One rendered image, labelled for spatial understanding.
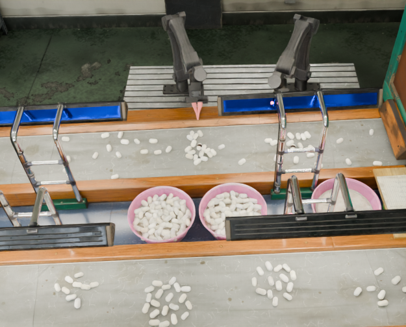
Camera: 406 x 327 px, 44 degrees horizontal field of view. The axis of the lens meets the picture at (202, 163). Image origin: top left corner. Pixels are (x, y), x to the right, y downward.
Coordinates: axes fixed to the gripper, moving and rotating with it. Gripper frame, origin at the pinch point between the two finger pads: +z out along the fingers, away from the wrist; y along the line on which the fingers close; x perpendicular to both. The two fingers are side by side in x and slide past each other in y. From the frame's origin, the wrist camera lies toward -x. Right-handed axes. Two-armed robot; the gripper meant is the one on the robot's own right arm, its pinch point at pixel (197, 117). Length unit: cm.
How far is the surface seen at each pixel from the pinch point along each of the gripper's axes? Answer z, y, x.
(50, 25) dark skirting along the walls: -102, -122, 190
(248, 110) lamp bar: 1.7, 20.2, -33.6
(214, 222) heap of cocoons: 44, 5, -27
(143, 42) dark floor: -81, -45, 175
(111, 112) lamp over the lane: -0.1, -31.8, -34.2
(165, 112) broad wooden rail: -4.3, -15.0, 10.3
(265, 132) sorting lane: 7.8, 30.0, 3.3
